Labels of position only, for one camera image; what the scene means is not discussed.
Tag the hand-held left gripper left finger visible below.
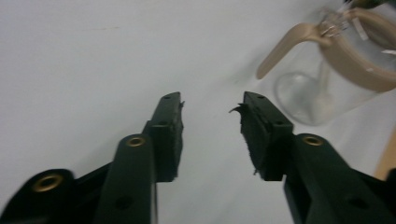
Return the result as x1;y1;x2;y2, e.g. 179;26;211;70
92;91;185;224

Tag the glass pitcher with beige handle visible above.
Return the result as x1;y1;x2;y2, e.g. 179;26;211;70
255;7;396;127

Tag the metal whisk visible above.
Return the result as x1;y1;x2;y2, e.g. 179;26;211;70
317;0;356;39

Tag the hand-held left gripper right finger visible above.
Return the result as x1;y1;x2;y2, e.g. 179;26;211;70
229;91;396;224

